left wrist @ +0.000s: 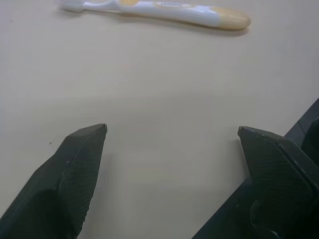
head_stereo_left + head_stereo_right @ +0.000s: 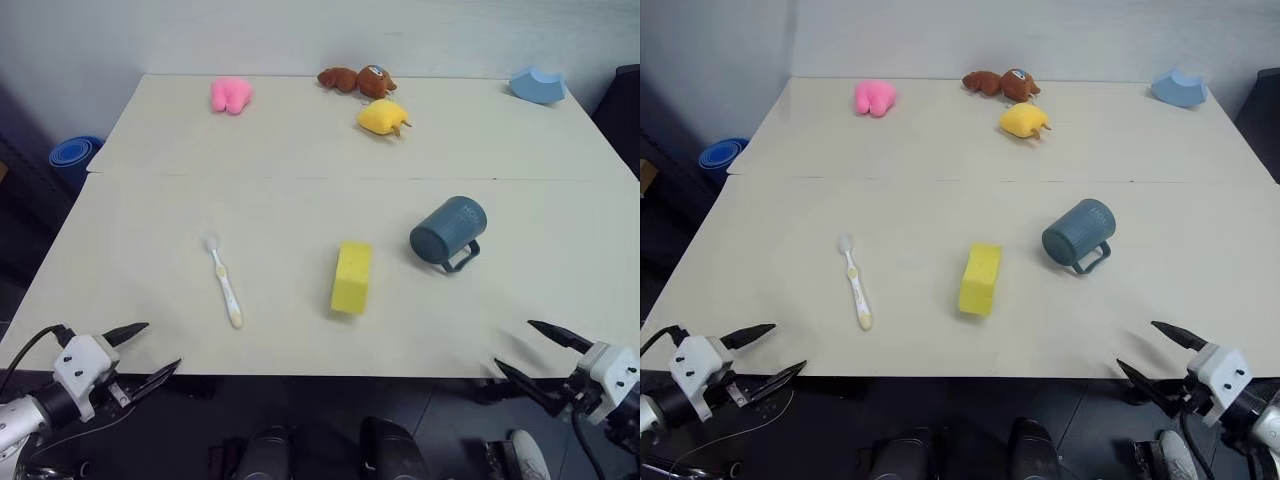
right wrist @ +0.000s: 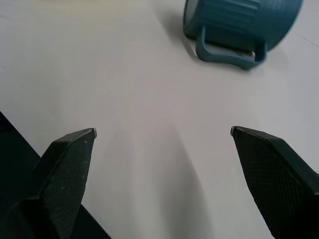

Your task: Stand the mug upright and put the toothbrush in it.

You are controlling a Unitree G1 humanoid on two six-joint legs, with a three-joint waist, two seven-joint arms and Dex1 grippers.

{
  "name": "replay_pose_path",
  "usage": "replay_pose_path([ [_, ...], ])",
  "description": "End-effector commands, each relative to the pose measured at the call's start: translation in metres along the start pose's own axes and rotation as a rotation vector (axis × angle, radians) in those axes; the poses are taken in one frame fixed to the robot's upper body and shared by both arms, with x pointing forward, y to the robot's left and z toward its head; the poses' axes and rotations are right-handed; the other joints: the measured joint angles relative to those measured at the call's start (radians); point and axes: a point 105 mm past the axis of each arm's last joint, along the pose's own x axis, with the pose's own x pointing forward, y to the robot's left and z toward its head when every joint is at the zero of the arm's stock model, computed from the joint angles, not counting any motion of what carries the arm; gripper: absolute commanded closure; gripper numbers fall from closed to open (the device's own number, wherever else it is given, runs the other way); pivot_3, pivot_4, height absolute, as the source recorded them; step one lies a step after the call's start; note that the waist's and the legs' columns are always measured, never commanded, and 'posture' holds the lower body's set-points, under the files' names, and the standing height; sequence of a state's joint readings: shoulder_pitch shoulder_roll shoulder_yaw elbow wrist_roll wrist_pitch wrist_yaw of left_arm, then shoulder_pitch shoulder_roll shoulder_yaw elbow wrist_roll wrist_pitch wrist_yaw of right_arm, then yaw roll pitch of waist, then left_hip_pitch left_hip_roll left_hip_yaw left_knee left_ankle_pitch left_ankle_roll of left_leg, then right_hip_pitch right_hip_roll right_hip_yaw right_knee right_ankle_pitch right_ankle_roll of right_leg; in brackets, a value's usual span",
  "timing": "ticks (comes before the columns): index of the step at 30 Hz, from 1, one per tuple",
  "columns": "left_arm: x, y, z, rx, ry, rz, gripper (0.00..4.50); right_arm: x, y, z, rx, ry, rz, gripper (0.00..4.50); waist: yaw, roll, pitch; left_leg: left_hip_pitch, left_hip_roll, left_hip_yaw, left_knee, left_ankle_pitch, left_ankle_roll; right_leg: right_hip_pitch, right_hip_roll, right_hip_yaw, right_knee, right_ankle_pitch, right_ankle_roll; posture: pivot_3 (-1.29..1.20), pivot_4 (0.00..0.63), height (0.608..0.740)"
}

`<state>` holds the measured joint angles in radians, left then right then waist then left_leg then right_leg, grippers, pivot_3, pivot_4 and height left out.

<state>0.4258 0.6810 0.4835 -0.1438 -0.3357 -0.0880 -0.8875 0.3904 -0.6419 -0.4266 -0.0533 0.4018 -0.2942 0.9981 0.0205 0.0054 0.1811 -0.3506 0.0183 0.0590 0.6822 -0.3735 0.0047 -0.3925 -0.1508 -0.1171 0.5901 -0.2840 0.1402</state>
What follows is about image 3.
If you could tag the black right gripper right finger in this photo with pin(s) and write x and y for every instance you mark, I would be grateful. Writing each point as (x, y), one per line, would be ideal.
(279, 184)

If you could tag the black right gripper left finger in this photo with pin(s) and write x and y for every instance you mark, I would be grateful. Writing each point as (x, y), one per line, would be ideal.
(64, 179)

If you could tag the teal ribbed plastic mug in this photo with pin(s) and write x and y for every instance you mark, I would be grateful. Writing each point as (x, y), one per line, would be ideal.
(231, 27)

